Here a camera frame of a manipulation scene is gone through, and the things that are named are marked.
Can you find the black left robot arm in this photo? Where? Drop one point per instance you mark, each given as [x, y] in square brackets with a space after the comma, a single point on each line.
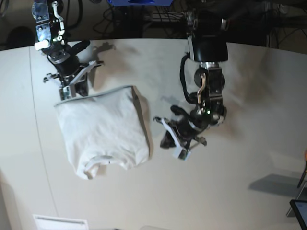
[208, 49]

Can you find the white T-shirt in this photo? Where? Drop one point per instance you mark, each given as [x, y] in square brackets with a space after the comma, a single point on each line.
[103, 129]

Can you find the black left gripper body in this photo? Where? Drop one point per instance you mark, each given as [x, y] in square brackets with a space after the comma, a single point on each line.
[190, 125]

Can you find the white paper sheet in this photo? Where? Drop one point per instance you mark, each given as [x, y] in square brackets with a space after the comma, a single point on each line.
[54, 223]

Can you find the blue box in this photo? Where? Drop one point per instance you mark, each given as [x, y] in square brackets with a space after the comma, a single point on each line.
[140, 2]

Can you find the black tablet screen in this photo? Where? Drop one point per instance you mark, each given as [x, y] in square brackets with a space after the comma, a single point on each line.
[299, 208]

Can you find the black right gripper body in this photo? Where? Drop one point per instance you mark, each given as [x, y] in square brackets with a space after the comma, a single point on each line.
[64, 57]

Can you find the black tablet stand leg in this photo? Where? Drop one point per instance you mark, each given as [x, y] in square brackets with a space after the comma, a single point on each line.
[302, 176]

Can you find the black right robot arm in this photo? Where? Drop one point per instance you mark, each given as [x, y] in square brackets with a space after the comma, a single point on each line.
[51, 41]

